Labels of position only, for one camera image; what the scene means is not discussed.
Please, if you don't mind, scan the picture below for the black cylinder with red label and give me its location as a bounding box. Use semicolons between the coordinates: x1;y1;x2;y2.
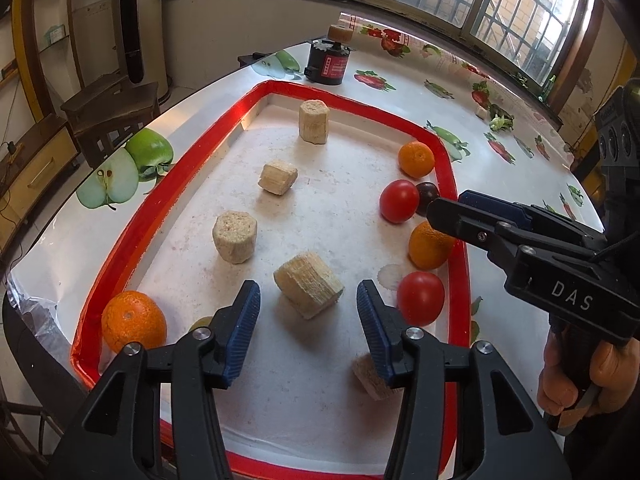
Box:
304;39;352;87

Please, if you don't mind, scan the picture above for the fruit-print plastic tablecloth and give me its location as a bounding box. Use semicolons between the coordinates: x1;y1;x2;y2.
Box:
2;12;608;480

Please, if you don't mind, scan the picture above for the red-rimmed plastic tray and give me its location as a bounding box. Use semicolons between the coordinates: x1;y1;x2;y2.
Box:
70;80;473;478

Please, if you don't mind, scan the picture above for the dark purple plum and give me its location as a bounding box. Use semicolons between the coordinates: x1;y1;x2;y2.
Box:
415;182;442;214

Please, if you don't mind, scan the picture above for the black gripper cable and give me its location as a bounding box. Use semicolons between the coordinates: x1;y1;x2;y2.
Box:
590;232;640;261

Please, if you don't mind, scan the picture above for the red tomato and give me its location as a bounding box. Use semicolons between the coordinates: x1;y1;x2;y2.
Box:
397;271;446;326
379;179;421;224

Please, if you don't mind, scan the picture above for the white standing air conditioner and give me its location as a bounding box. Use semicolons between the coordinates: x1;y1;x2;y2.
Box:
112;0;171;106

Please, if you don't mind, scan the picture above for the person's right hand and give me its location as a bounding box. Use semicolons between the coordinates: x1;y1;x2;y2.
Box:
537;329;635;417

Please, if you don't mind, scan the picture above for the low wooden cabinet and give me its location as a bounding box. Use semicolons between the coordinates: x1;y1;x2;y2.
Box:
0;115;81;256

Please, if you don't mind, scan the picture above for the orange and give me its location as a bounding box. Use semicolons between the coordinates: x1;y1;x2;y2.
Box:
398;141;436;179
408;221;457;270
101;290;168;356

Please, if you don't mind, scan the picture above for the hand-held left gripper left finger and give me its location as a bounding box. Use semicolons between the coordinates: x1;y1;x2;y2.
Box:
47;280;262;480

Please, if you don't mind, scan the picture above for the wooden wall shelf unit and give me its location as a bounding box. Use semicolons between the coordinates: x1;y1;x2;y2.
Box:
0;0;86;121

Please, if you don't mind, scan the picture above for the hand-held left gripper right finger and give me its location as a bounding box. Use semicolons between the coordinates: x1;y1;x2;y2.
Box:
356;279;571;480

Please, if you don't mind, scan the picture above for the green lettuce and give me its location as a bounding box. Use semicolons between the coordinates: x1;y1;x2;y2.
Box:
489;105;516;133

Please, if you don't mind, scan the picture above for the large beige sugarcane piece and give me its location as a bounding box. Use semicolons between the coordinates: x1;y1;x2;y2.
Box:
273;251;345;321

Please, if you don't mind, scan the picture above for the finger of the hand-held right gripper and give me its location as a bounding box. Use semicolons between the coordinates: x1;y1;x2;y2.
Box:
428;196;522;272
459;189;607;249

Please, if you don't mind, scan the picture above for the dark wooden stool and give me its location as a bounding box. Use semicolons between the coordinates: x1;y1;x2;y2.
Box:
61;74;162;171

